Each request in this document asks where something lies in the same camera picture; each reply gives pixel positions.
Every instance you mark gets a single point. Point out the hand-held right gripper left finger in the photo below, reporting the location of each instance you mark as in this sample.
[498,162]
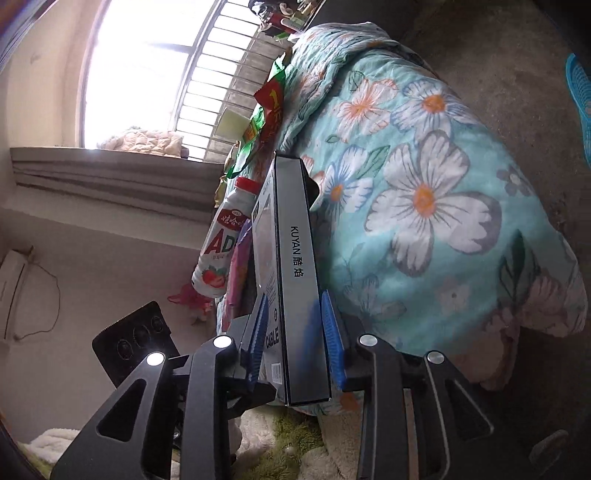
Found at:
[258,332]

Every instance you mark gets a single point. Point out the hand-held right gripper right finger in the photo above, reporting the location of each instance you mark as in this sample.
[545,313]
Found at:
[333,337]

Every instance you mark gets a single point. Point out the pink snack packet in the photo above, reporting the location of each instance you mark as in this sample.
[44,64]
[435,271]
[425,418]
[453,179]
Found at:
[238,272]

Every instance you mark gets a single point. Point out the blue plastic basket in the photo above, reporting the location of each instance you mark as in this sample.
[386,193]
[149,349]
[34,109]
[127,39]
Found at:
[582,101]

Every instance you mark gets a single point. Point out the red plastic bag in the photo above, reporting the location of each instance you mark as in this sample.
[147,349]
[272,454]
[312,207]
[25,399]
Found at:
[187,297]

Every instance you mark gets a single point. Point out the strawberry milk bottle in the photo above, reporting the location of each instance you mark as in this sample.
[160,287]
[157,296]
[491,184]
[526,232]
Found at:
[221,240]

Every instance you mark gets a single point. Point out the fluffy green white robe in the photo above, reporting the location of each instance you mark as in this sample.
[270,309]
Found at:
[286,434]

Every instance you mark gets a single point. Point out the grey curtain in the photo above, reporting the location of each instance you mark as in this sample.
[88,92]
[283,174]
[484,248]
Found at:
[115,180]

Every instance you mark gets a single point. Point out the floral teal blanket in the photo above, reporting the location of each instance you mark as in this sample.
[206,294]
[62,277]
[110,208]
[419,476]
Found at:
[415,184]

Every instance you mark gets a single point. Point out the beige quilted jacket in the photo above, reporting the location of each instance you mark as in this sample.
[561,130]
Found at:
[143,143]

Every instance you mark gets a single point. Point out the white paper cup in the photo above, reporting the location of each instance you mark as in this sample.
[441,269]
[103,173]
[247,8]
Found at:
[232,123]

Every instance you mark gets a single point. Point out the metal window railing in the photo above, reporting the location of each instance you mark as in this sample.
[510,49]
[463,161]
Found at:
[221,99]

